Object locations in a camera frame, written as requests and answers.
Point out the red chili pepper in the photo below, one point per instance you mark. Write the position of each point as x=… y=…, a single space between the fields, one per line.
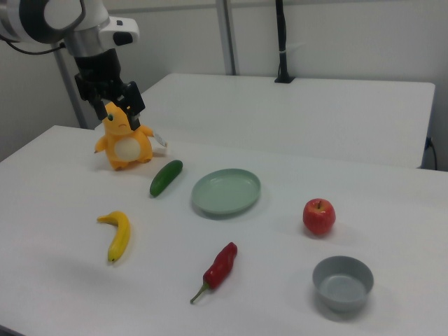
x=222 y=266

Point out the red apple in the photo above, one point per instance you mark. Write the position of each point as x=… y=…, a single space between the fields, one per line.
x=319 y=217

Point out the black camera stand pole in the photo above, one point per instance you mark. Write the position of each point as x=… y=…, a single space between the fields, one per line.
x=281 y=35

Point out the green cucumber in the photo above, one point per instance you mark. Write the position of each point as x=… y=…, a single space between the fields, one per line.
x=166 y=178

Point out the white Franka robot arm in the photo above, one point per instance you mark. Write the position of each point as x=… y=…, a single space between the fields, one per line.
x=35 y=17

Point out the yellow banana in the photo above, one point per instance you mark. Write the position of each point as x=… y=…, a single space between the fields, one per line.
x=120 y=234

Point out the grey bowl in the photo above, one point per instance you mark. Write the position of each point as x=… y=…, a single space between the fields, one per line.
x=343 y=283

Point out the pale green plate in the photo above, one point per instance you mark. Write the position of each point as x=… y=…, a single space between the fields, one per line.
x=225 y=190

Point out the grey partition post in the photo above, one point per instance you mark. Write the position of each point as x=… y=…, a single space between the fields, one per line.
x=71 y=94
x=227 y=35

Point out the orange plush dinosaur toy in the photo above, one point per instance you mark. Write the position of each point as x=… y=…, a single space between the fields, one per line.
x=126 y=147

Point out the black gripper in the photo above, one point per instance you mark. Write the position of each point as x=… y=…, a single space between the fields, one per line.
x=98 y=71

